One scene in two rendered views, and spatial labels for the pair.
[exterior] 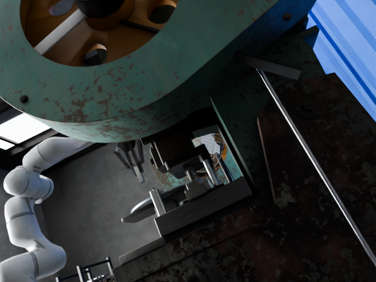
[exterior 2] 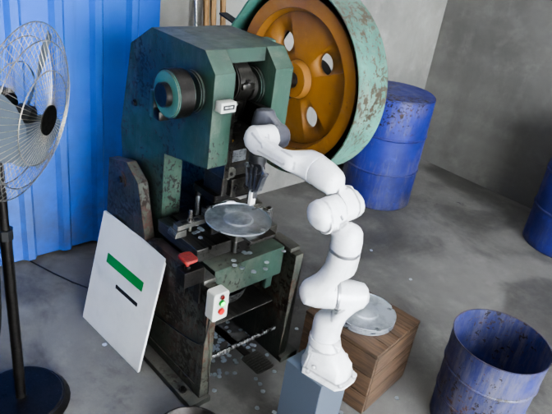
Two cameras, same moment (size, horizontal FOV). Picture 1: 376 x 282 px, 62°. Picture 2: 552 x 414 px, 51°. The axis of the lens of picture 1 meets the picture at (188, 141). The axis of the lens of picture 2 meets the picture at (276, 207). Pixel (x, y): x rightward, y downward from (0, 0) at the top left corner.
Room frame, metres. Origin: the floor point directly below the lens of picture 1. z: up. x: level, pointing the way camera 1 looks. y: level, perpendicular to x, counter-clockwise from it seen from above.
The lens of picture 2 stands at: (2.68, 1.71, 1.99)
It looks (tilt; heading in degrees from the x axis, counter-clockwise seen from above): 27 degrees down; 221
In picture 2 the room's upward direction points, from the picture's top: 9 degrees clockwise
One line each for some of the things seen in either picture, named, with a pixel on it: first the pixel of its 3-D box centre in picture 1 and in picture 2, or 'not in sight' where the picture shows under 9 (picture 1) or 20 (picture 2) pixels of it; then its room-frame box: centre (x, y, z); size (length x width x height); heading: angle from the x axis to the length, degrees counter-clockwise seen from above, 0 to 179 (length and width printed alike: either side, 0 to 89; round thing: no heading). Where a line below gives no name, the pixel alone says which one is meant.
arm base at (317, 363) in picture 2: not in sight; (329, 355); (1.21, 0.80, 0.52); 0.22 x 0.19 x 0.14; 91
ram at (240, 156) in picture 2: (163, 131); (232, 157); (1.15, 0.07, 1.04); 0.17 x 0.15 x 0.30; 88
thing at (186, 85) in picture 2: not in sight; (177, 95); (1.40, 0.00, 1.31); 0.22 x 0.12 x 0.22; 88
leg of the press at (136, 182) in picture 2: not in sight; (149, 270); (1.41, -0.12, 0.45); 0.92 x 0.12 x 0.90; 88
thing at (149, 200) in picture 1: (168, 199); (238, 218); (1.16, 0.16, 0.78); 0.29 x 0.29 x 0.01
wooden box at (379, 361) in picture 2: not in sight; (356, 343); (0.71, 0.61, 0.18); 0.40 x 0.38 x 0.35; 94
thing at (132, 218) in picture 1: (163, 221); (243, 236); (1.16, 0.21, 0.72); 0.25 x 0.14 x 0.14; 88
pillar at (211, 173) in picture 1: (208, 168); not in sight; (1.06, -0.03, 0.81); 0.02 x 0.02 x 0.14
